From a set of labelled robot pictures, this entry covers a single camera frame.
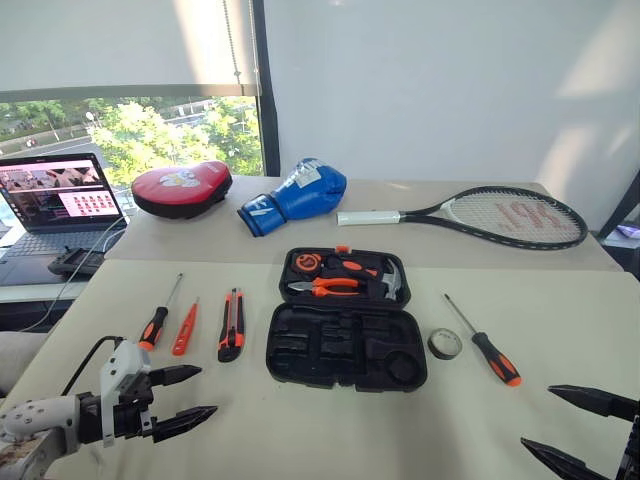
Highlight orange tester screwdriver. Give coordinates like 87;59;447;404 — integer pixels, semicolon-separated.
171;296;201;357

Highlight blind bead chain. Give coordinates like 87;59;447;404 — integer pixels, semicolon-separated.
222;0;246;96

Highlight red boxing focus pad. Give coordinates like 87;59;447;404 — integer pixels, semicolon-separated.
131;159;234;220

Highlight black handheld controller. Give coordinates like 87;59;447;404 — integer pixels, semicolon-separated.
47;246;109;277

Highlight black tool case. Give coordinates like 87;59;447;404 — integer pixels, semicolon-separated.
265;246;429;394

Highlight open laptop computer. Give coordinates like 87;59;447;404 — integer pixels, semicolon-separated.
0;152;130;287

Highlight black orange flathead screwdriver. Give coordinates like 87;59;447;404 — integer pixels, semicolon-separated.
137;272;185;352

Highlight dark window frame post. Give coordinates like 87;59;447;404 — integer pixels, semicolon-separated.
251;0;282;177

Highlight blue boxing glove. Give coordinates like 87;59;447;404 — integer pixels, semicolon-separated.
236;157;348;238

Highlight black tennis racket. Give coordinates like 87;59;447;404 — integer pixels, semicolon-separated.
336;186;590;251

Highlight black orange Phillips screwdriver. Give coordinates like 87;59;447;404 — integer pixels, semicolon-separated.
443;293;523;388

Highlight thin white cable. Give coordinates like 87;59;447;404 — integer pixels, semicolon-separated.
14;214;126;334

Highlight white side desk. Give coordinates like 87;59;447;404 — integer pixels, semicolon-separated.
0;249;101;306

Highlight black orange utility knife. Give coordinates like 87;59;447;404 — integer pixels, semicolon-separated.
217;288;246;363

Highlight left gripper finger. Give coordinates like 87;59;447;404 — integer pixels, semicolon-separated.
148;364;204;388
151;405;219;445

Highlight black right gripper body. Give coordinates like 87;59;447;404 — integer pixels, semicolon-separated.
615;413;640;480

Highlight steel claw hammer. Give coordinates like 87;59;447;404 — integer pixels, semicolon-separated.
381;262;405;302

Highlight black electrical tape roll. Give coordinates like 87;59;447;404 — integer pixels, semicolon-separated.
428;327;463;360

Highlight orange handled pliers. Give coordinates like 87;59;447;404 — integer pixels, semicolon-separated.
287;277;361;298

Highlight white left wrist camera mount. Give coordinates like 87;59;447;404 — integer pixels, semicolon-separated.
99;340;152;449

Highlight black metal frame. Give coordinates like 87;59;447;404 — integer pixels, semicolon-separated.
597;169;640;281

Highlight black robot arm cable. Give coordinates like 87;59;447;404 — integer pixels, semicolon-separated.
60;335;125;397

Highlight black orange tool handle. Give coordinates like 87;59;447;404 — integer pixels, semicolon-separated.
323;255;380;281

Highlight orange black tape measure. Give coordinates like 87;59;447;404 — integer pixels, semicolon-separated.
292;252;324;274

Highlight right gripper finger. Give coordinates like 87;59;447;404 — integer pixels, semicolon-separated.
519;437;624;480
547;384;640;422

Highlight beige cushion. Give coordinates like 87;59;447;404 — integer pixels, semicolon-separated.
0;329;49;397

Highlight white roller blind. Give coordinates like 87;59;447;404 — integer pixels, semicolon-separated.
0;0;261;104

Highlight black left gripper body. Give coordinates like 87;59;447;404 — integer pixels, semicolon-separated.
111;372;157;442

